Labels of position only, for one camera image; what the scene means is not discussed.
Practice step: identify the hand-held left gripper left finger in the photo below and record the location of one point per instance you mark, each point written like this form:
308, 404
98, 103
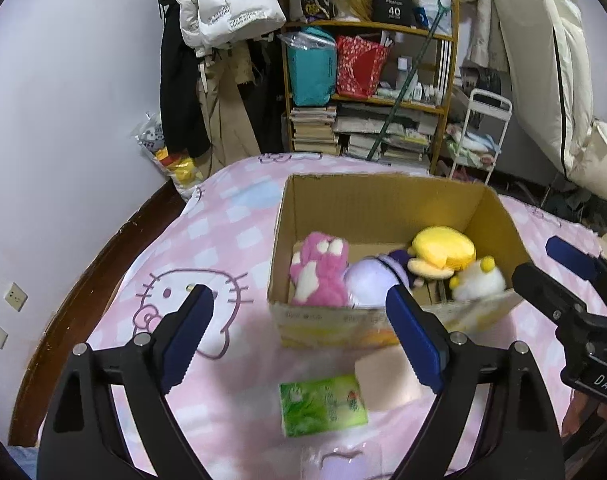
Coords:
188, 340

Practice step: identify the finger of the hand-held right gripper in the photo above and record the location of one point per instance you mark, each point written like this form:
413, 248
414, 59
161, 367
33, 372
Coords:
543, 287
571, 257

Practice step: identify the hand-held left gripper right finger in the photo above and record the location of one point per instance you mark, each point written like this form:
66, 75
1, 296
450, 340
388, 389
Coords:
413, 335

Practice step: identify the white fluffy plush toy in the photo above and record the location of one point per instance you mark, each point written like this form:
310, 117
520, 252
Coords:
478, 285

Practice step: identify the lavender plush ball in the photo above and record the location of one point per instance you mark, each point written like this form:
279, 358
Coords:
368, 280

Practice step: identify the dark purple plush toy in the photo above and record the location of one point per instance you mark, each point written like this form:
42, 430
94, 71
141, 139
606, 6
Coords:
401, 260

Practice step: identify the pink plush glove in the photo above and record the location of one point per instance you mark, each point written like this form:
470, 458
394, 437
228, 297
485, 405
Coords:
318, 275

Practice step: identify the green tissue pack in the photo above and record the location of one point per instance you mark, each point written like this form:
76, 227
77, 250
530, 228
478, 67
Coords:
318, 405

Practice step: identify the cardboard box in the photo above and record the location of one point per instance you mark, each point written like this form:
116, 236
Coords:
363, 210

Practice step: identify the person's right forearm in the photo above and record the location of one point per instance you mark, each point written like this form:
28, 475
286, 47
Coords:
581, 410

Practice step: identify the pink cat print bedsheet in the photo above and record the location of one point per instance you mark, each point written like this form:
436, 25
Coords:
223, 220

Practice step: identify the lavender item in clear wrap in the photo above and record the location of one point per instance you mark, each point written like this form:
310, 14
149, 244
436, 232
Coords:
341, 465

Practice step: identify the folded cloths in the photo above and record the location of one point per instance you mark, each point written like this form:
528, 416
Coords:
473, 145

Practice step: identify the white trolley cart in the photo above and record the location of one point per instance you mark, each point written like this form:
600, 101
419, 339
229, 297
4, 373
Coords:
488, 94

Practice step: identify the stack of colourful books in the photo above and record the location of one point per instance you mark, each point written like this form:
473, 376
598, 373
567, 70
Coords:
398, 147

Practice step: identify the black bag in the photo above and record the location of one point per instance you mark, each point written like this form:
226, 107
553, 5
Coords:
483, 80

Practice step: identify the plastic bag of snacks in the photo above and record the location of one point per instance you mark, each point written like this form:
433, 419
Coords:
153, 135

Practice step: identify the stack of papers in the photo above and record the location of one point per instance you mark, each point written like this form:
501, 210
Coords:
373, 120

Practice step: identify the row of cosmetic bottles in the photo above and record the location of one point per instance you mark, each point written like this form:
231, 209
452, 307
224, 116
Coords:
418, 90

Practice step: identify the stack of old books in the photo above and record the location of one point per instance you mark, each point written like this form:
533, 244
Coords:
311, 130

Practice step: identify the beige coat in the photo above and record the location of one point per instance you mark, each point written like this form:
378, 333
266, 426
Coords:
228, 110

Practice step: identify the wooden shelf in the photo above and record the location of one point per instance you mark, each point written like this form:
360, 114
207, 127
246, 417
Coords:
363, 100

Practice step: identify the green pole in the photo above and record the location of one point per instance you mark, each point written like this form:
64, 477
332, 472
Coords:
408, 80

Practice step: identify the black coat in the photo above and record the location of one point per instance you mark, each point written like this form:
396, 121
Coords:
178, 85

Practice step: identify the red patterned bag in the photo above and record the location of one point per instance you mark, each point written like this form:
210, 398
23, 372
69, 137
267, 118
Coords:
358, 67

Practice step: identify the teal bag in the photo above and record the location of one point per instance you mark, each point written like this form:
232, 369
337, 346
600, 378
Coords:
311, 70

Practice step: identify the black box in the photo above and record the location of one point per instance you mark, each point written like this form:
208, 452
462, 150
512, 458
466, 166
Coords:
393, 10

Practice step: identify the white puffer jacket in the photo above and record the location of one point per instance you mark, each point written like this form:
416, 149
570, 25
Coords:
223, 5

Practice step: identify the brown wooden bed frame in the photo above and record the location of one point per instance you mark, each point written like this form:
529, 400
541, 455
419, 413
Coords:
58, 320

